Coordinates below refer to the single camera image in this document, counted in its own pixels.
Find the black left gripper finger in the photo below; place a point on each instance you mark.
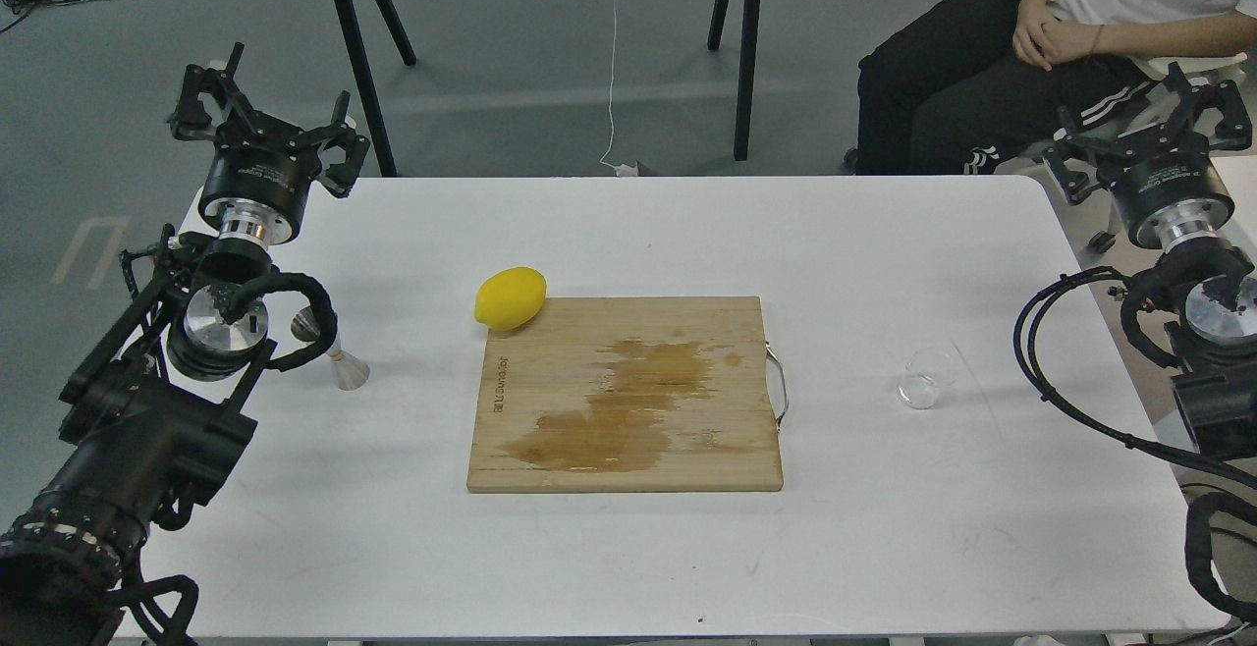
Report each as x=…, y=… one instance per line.
x=211, y=106
x=332, y=155

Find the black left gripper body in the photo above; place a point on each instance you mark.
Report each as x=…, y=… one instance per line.
x=263, y=169

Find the clear glass cup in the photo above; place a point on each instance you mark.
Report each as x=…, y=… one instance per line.
x=928, y=373

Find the steel double jigger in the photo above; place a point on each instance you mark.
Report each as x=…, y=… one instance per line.
x=349, y=371

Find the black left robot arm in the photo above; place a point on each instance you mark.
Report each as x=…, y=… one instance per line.
x=155, y=411

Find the seated person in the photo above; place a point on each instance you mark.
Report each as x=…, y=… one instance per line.
x=971, y=84

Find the wooden cutting board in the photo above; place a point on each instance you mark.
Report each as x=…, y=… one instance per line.
x=646, y=394

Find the yellow lemon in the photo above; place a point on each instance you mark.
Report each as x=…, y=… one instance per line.
x=510, y=299

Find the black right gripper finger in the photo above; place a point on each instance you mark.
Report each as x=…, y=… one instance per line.
x=1083, y=161
x=1201, y=87

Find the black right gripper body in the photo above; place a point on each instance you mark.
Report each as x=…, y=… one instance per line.
x=1168, y=199

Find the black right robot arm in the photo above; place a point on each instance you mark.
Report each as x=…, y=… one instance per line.
x=1194, y=310

